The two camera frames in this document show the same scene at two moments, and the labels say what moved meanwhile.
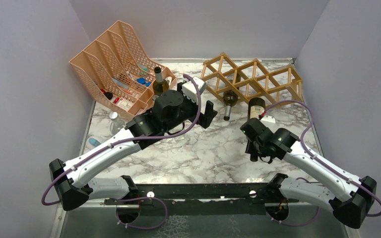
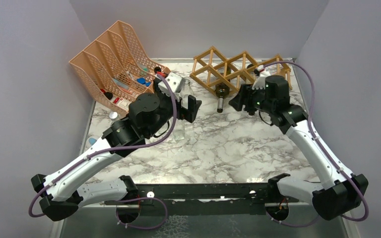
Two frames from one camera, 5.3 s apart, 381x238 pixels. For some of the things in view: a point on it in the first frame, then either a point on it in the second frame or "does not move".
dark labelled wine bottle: (229, 97) -> (222, 90)
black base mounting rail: (224, 200) does not move
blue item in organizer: (142, 80) does not move
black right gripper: (250, 148) -> (243, 97)
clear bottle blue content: (94, 141) does not move
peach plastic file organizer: (118, 70) does not move
